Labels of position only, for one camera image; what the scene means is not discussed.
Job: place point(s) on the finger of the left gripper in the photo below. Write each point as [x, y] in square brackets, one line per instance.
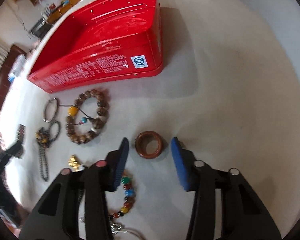
[16, 150]

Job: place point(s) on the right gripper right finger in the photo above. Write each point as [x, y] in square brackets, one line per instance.
[244, 216]

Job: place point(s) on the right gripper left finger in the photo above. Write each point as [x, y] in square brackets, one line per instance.
[55, 216]

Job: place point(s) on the gold pendant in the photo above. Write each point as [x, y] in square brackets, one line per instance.
[75, 164]

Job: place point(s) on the silver bangle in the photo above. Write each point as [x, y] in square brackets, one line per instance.
[50, 110]

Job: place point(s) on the black office chair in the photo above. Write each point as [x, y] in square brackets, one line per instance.
[40, 29]

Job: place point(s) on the red tin box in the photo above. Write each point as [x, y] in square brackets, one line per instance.
[105, 40]

